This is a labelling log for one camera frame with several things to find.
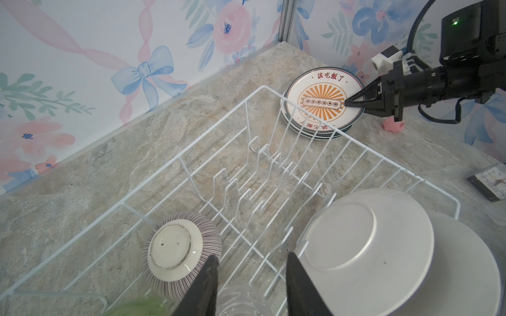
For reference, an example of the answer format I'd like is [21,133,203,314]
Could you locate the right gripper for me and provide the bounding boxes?
[344,62,447,121]

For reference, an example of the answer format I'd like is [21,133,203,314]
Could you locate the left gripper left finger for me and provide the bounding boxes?
[172,255,219,316]

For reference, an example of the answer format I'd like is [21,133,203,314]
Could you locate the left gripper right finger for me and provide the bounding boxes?
[286,252,332,316]

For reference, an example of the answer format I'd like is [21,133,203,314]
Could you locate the orange sunburst plate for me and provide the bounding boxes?
[281,67,364,134]

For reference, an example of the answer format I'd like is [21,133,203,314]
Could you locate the green red banded plate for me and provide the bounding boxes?
[295,188,434,315]

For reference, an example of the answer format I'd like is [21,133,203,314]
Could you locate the green red rimmed plate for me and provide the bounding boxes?
[280,96,342,140]

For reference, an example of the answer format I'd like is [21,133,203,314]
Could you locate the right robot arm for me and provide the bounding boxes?
[344,1,505,125]

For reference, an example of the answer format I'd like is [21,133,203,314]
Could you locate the pink pig toy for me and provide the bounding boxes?
[382,117,405,133]

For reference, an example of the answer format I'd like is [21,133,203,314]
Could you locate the clear glass cup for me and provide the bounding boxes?
[216,284,272,316]

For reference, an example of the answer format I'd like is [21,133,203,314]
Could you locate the green plastic cup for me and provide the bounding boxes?
[103,296,170,316]

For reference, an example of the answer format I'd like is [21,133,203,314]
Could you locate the striped ceramic bowl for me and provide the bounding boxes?
[142,211,222,302]

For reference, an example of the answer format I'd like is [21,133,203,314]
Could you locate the plain white plate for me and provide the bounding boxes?
[392,211,502,315]

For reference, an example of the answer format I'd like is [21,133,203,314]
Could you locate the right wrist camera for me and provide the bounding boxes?
[371,46,414,76]

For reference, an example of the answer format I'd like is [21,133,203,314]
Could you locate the black corrugated cable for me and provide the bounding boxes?
[406,0,437,68]

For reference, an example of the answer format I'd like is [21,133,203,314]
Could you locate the white wire dish rack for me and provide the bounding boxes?
[1,87,461,315]

